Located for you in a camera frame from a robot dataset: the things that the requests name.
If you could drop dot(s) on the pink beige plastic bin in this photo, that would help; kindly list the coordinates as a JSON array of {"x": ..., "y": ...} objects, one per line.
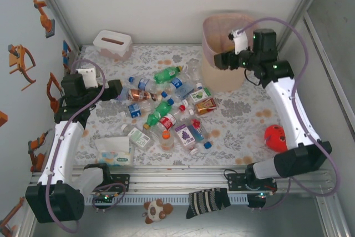
[{"x": 222, "y": 78}]

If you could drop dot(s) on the blue label water bottle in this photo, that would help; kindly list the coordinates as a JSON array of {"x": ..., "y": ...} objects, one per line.
[
  {"x": 135, "y": 110},
  {"x": 142, "y": 83},
  {"x": 177, "y": 83}
]

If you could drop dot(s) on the brown coffee drink bottle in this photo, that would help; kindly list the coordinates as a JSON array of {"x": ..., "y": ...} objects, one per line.
[{"x": 140, "y": 95}]

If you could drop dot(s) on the clear crushed plastic bottle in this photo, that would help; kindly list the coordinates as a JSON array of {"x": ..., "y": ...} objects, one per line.
[{"x": 194, "y": 71}]

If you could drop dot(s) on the lime label plastic bottle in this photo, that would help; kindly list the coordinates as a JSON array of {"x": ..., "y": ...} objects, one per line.
[{"x": 197, "y": 95}]

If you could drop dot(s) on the green soda bottle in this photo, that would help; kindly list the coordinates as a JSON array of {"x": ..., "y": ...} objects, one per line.
[
  {"x": 153, "y": 119},
  {"x": 165, "y": 74}
]

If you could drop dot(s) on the amber tea bottle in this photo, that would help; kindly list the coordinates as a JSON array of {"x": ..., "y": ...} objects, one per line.
[{"x": 205, "y": 106}]

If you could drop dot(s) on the green white label bottle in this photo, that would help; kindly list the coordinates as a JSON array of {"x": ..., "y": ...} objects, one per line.
[{"x": 138, "y": 136}]

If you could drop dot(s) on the clear bottle blue cap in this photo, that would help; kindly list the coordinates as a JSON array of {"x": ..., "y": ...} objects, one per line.
[{"x": 171, "y": 101}]

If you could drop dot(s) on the red label clear bottle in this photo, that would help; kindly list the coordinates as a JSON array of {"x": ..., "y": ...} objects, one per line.
[{"x": 166, "y": 121}]

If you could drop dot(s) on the red cap small bottle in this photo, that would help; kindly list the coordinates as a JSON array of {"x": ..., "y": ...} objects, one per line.
[{"x": 182, "y": 108}]

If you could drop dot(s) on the orange cap clear bottle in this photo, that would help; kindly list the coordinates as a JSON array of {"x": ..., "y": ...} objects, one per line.
[{"x": 166, "y": 142}]

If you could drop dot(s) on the blue liquid plastic bottle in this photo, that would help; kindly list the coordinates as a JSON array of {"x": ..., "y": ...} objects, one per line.
[{"x": 198, "y": 134}]

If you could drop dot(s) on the purple grape label bottle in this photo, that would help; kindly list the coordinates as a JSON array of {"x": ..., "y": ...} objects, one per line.
[{"x": 184, "y": 136}]

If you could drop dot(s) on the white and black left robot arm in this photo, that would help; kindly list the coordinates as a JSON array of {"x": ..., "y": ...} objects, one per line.
[{"x": 66, "y": 148}]

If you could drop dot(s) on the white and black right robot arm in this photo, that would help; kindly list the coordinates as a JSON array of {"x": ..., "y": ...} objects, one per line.
[{"x": 288, "y": 115}]

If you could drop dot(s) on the white tissue box brown slot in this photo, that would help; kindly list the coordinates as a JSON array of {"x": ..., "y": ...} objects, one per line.
[{"x": 111, "y": 40}]

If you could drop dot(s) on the soft tissue pack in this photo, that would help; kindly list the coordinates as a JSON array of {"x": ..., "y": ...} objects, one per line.
[{"x": 116, "y": 151}]

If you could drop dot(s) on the grey floral table cloth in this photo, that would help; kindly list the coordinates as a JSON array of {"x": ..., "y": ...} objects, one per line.
[{"x": 235, "y": 137}]

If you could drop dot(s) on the red toy ball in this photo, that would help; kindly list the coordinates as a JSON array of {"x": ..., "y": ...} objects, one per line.
[{"x": 276, "y": 138}]

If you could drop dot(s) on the left base circuit board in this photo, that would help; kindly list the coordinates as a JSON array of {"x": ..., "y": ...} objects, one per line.
[{"x": 104, "y": 197}]

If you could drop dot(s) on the base circuit board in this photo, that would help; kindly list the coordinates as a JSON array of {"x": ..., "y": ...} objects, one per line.
[
  {"x": 104, "y": 197},
  {"x": 256, "y": 201}
]

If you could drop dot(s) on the brown white plush toy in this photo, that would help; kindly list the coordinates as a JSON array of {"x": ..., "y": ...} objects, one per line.
[{"x": 158, "y": 210}]

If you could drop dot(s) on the black striped sock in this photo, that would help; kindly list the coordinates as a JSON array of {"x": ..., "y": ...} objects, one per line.
[{"x": 208, "y": 202}]

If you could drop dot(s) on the right base circuit board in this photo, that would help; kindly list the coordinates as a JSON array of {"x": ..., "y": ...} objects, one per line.
[{"x": 256, "y": 201}]

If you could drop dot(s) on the blue orange wall sticker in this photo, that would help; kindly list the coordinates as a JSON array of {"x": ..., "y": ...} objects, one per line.
[{"x": 66, "y": 51}]

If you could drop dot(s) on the small orange wall sticker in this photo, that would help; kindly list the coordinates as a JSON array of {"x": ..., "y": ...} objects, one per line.
[{"x": 2, "y": 119}]

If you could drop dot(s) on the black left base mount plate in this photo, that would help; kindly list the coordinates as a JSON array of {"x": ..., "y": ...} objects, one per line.
[{"x": 123, "y": 182}]

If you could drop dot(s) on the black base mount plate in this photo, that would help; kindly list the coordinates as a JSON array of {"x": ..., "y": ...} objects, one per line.
[
  {"x": 234, "y": 181},
  {"x": 123, "y": 182}
]

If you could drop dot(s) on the aluminium frame rail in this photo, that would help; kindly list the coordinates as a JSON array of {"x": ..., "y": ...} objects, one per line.
[{"x": 180, "y": 181}]

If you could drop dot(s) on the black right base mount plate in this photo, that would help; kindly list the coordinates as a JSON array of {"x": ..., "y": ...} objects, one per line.
[{"x": 234, "y": 181}]

